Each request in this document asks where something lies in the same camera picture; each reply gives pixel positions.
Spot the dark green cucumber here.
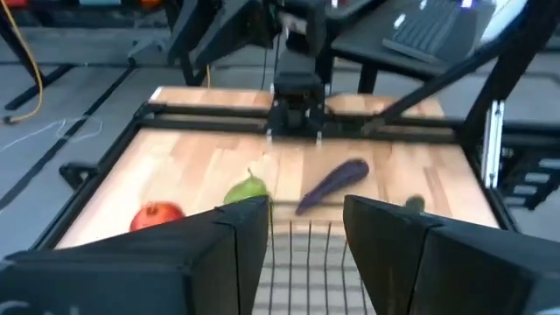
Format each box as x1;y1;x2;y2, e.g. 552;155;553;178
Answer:
404;194;426;214

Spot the white floor cable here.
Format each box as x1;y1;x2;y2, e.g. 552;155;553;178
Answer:
0;115;104;153

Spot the black aluminium table frame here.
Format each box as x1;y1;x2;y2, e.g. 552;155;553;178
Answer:
30;0;560;253

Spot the purple eggplant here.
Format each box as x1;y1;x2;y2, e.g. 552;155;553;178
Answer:
295;157;371;217

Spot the yellow floor cable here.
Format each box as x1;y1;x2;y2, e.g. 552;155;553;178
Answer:
0;0;45;126

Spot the silver aluminium extrusion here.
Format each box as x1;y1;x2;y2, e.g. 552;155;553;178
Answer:
480;100;505;189

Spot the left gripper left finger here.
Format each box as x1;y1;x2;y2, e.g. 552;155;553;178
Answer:
0;195;270;315

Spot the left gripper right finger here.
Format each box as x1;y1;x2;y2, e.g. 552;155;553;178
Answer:
343;195;560;315

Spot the green pear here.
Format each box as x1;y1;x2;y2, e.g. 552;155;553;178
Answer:
222;168;270;206

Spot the black floor stand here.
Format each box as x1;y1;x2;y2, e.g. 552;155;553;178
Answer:
0;12;76;111

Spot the red apple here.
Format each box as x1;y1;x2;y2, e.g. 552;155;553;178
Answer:
129;200;186;232

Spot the black desk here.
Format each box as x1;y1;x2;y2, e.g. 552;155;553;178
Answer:
330;0;495;95

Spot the black keyboard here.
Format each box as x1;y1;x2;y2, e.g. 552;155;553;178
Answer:
382;0;473;62

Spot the round grey mat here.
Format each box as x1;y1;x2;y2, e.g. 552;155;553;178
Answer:
253;220;377;315

